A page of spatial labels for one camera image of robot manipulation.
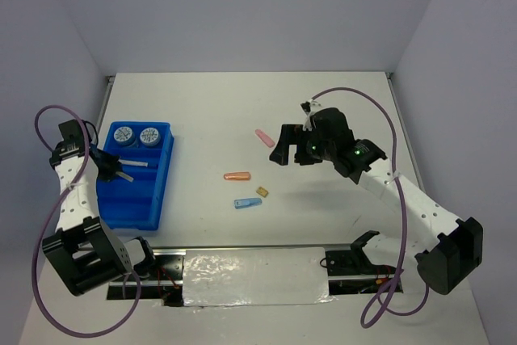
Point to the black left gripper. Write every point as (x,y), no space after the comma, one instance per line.
(112,167)

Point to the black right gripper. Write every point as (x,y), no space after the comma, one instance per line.
(293,134)

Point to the blue white marker pen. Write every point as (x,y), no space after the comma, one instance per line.
(133,163)

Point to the pink correction tape case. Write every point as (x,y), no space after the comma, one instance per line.
(265,139)

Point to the blue paint jar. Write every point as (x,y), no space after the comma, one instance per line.
(149,137)
(124,136)

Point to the tan small eraser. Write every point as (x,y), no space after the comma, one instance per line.
(262,192)

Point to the orange correction tape case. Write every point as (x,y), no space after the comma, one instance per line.
(237,176)

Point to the blue correction tape case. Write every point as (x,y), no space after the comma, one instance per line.
(247,202)

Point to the grey rectangular eraser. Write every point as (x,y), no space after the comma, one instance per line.
(124,176)

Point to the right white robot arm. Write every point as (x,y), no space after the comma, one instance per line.
(452,246)

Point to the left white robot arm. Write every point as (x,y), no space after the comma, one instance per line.
(84,251)

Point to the blue plastic divided tray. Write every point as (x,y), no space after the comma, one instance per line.
(136,205)

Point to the silver foil tape panel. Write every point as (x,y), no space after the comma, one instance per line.
(263,276)

